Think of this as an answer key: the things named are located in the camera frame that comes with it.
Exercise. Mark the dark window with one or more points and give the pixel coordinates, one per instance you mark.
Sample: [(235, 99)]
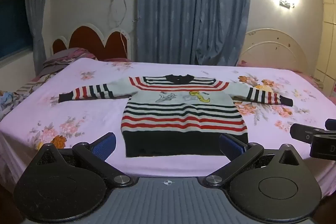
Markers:
[(13, 19)]

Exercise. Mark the wide blue curtain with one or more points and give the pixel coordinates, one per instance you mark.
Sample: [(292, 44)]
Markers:
[(194, 3)]

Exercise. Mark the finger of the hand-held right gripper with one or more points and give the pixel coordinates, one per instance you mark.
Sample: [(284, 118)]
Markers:
[(331, 124), (302, 132)]

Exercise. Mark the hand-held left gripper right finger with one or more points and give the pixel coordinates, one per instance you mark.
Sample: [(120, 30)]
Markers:
[(231, 146)]

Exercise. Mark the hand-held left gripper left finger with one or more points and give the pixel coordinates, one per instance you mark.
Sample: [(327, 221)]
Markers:
[(105, 146)]

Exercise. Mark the cream arched headboard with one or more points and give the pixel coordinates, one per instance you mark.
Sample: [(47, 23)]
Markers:
[(273, 50)]

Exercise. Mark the red scalloped headboard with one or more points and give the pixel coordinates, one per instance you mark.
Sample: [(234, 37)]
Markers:
[(86, 41)]

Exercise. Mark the narrow blue curtain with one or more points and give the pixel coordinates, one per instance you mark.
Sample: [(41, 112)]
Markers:
[(38, 11)]

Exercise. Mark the pink pillow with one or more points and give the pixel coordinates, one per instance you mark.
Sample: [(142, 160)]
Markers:
[(241, 63)]

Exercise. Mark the cream wardrobe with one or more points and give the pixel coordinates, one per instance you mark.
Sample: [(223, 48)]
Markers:
[(326, 29)]

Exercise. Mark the pink floral bed sheet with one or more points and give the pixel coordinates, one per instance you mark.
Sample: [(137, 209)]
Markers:
[(84, 98)]

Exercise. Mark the striped knit sweater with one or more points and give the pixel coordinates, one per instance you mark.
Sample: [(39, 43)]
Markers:
[(181, 113)]

